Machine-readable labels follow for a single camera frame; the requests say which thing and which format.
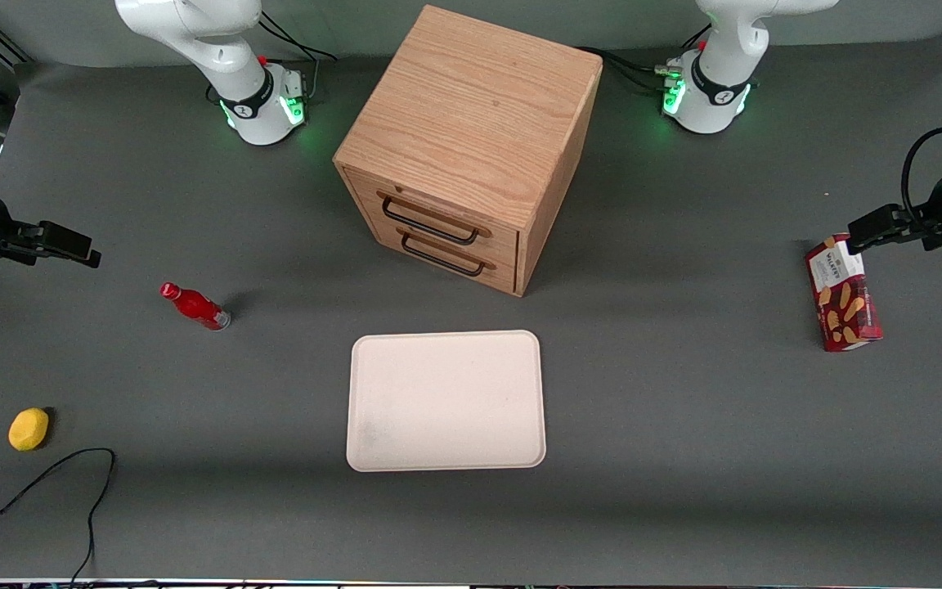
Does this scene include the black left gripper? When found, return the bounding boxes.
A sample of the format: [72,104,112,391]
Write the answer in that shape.
[849,160,942,254]

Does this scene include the wooden drawer with black handle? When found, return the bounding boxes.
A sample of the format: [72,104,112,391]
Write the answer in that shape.
[365,225,518,294]
[348,172,519,259]

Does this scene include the wooden oak drawer cabinet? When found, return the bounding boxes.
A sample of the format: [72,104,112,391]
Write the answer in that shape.
[333,4,603,297]

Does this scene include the red shortbread cookie box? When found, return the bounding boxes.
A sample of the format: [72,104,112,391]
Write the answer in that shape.
[805,233,884,353]

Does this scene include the red bottle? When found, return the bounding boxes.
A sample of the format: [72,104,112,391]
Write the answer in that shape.
[159,282,232,331]

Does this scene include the yellow lemon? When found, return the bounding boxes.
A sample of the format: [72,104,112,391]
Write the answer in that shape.
[8,407,50,452]

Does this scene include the beige rectangular tray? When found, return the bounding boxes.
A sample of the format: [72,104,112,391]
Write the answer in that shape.
[346,330,547,473]

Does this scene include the aluminium frame rail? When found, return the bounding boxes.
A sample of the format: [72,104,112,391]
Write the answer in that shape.
[0,20,32,68]

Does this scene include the thin black table cable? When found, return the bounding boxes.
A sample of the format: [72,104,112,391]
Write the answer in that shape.
[0,447,117,586]

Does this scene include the black left base cables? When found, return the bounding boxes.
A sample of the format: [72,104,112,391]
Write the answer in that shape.
[577,25,713,95]

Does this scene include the black base cables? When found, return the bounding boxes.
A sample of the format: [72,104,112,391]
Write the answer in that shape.
[577,25,713,95]
[258,10,339,103]

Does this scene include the black right base cables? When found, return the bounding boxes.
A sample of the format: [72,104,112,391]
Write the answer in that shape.
[258,10,339,103]

